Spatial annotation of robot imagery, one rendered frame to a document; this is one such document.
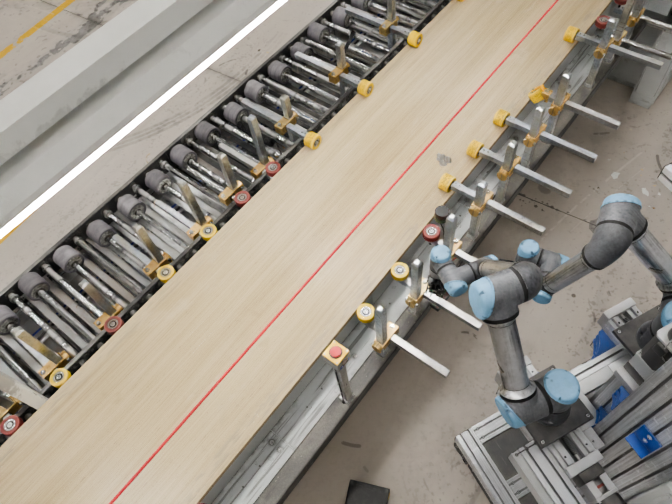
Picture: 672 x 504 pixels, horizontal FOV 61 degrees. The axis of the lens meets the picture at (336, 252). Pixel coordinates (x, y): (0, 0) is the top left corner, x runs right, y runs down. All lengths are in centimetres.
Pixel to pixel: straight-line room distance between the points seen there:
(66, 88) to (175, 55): 24
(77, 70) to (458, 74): 248
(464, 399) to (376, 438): 52
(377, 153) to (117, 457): 180
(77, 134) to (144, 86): 16
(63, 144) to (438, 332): 260
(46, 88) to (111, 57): 13
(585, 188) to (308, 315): 228
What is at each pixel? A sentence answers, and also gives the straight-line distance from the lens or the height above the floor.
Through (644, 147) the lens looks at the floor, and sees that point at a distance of 446.
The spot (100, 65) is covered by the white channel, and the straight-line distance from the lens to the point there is 117.
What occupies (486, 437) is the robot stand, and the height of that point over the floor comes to 23.
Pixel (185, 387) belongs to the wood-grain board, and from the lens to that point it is 248.
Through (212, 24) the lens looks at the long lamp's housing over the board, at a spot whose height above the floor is 237.
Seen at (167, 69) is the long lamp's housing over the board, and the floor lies 236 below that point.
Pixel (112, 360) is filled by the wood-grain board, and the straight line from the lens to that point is 265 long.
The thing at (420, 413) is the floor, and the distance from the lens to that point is 324.
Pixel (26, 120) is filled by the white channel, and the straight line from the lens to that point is 114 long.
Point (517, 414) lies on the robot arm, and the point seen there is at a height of 125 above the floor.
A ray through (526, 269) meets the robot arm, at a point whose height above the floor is 159.
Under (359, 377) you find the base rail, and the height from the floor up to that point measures 70.
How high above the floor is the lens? 311
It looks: 58 degrees down
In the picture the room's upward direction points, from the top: 10 degrees counter-clockwise
